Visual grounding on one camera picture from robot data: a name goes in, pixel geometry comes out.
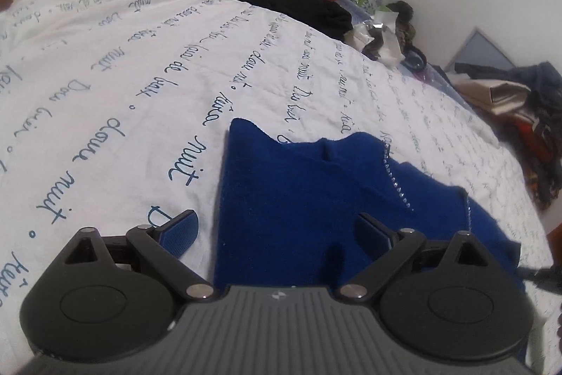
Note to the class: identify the white script-printed bed sheet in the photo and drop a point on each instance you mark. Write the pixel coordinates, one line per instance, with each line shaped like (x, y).
(109, 94)

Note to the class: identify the clear plastic wrappers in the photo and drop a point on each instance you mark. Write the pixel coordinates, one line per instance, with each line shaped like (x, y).
(377, 34)

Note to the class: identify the black cloth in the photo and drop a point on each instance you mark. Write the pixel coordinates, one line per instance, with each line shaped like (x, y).
(307, 8)

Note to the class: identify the pile of clothes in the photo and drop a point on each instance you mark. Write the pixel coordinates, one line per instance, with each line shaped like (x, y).
(527, 102)

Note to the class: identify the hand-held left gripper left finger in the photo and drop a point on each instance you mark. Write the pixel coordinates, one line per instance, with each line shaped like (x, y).
(181, 232)

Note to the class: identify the grey framed board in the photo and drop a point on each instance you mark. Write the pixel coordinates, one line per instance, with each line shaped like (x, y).
(481, 50)

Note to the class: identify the blue knit garment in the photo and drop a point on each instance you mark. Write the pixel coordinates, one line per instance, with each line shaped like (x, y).
(289, 190)

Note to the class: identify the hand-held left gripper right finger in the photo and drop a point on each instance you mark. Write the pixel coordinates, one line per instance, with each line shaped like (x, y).
(373, 232)

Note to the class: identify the brown plush toy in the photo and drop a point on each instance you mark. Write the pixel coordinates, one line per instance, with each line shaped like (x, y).
(404, 21)

